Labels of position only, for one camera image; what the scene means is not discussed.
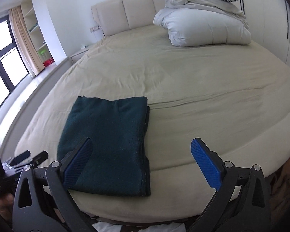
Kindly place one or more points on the red box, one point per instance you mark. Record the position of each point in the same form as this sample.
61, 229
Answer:
48, 62

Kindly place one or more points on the cream padded headboard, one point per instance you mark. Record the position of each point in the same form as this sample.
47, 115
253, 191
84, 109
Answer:
116, 16

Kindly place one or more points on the left hand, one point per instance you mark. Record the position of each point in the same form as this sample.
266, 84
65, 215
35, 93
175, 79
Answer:
6, 206

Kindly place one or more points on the white shelf unit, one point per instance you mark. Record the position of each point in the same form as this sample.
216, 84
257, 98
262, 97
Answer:
33, 28

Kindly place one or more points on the green item on shelf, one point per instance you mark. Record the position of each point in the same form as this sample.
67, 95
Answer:
43, 51

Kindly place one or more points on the white wardrobe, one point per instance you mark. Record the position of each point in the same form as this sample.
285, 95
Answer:
269, 22

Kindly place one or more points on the white folded duvet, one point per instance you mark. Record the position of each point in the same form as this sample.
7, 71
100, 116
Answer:
203, 22

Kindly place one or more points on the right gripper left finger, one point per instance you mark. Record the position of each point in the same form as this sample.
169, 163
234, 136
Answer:
74, 162

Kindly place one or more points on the white nightstand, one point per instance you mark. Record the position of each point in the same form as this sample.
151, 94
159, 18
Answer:
78, 55

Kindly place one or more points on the beige curtain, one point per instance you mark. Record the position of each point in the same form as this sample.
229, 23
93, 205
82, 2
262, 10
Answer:
24, 43

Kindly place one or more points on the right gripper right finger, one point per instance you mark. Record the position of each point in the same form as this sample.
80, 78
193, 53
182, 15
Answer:
209, 162

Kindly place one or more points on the dark green knit sweater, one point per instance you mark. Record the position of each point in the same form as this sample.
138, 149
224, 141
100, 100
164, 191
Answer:
118, 165

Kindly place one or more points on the beige bed sheet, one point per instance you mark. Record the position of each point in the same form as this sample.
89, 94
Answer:
235, 98

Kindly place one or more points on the black framed window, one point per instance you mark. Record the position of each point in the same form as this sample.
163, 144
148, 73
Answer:
12, 67

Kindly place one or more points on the wall switch panel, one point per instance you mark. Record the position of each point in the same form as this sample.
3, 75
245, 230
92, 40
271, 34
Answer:
95, 28

